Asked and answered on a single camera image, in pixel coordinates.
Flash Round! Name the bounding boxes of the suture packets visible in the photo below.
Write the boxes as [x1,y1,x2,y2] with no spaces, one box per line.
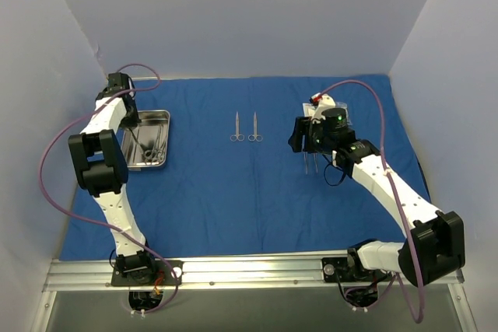
[335,102,349,120]

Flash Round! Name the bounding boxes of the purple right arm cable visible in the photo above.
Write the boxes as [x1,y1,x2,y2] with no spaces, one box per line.
[317,79,426,324]

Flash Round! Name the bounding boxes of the white sterile packet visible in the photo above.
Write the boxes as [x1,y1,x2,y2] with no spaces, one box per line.
[303,103,315,117]

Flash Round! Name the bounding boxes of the blue surgical drape cloth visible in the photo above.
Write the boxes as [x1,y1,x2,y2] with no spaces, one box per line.
[60,74,433,261]

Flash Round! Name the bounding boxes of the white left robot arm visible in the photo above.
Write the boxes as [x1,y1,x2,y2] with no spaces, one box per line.
[68,72,157,285]

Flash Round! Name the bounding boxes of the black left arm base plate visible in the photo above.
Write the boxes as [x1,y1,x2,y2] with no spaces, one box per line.
[110,260,184,287]

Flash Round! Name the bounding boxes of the steel surgical instruments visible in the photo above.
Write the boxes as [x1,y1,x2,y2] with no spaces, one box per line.
[130,124,165,166]

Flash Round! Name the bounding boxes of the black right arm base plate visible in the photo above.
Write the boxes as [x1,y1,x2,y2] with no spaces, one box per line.
[321,257,392,284]

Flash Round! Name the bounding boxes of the aluminium front rail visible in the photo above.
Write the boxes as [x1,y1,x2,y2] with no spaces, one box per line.
[43,250,347,292]

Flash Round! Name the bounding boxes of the metal surgical instrument tray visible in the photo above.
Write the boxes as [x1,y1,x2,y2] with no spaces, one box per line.
[121,110,170,172]

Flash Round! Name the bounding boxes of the thin black cable loop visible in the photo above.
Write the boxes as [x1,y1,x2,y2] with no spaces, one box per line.
[322,155,349,187]

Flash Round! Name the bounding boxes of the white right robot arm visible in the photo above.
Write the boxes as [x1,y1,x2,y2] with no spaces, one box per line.
[288,104,466,286]

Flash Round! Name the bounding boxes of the long steel forceps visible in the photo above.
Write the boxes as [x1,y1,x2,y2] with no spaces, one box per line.
[313,153,318,174]
[303,152,308,175]

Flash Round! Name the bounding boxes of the steel surgical scissors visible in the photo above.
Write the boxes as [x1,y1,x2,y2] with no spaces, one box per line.
[247,112,263,142]
[230,111,245,142]

